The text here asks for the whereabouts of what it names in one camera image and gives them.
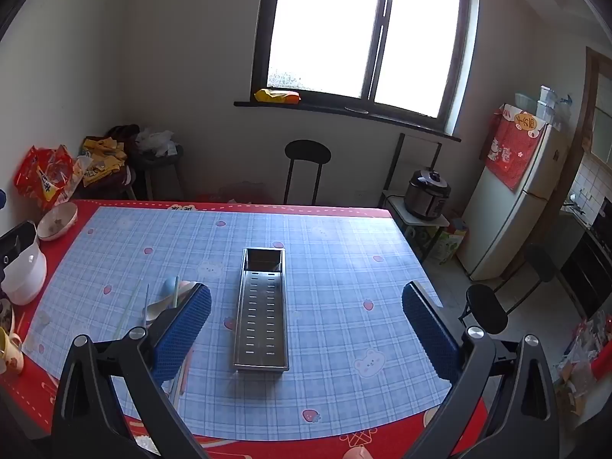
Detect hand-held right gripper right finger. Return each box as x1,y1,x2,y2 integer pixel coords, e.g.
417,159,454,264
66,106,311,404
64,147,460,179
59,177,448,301
402,281,560,459

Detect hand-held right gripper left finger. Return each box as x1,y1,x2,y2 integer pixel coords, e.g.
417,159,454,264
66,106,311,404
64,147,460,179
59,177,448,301
50,284,213,459

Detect white spoon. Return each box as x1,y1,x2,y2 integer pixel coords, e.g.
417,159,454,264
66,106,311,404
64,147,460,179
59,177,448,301
145,296,169,323

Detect perforated steel utensil tray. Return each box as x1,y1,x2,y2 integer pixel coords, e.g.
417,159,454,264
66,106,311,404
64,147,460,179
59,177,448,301
233,247,290,373

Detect black chair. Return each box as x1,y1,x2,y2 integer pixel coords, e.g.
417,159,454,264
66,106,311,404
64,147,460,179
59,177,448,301
495,244,570,311
459,283,510,338

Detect green printed bag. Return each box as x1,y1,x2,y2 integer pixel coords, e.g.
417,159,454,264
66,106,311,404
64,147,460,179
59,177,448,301
428,227,468,265

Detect blue plaid table mat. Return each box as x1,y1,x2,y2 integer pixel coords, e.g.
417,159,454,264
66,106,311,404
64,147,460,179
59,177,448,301
21,205,452,433

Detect white refrigerator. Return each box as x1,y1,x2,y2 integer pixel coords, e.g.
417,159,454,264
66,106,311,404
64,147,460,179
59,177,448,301
456,105,572,282

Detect small white side table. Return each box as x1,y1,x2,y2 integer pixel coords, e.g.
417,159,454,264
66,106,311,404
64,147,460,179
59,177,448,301
381,194,451,261

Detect black rice cooker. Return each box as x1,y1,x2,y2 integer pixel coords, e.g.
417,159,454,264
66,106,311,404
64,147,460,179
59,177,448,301
404,167,452,221

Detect pile of packaging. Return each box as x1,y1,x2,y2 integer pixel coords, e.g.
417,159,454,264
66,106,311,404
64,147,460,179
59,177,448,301
555,313,612,422

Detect white bowl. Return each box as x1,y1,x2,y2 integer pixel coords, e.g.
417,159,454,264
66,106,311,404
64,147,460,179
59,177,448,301
37,202,78,242

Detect white plastic container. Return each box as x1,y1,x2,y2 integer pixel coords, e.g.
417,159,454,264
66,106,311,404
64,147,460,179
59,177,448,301
0,222,47,306

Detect dark kitchen cabinet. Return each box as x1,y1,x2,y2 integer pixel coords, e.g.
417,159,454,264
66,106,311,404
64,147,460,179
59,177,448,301
557,191,612,321

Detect grey stool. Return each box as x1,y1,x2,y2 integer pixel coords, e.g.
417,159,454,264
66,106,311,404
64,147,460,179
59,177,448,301
128,146,186,200

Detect cream cartoon mug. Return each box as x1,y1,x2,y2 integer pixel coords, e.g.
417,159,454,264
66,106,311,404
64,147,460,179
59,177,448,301
0,327,24,374

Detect yellow bags pile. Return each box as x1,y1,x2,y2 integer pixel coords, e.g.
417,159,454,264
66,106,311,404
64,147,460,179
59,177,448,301
79,136,129,187

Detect white plastic bag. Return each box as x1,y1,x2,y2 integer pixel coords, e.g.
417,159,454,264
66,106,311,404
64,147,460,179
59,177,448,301
135,128,177,158

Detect red printed cloth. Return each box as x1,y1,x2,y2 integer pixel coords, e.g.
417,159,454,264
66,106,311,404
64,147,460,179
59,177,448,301
479,104,548,192

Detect dark red cloth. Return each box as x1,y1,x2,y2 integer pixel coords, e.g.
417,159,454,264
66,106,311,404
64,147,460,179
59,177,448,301
106,124,142,146

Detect red snack bag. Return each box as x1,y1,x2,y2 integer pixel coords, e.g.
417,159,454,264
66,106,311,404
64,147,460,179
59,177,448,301
13,145,80,211

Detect black round stool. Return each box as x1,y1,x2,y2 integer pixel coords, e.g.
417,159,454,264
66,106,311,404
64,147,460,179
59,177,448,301
283,140,332,206

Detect yellow snack packet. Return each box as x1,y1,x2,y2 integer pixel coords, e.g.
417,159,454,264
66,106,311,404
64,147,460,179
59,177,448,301
254,88,302,104

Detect clear plastic containers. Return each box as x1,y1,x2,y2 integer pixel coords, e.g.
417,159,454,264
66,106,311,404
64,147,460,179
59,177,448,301
514,85,575,130

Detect black framed window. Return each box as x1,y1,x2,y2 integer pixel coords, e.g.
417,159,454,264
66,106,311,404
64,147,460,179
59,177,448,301
234,0,481,143

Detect black metal frame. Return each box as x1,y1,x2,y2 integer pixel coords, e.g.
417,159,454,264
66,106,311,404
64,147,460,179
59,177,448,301
382,133,443,197

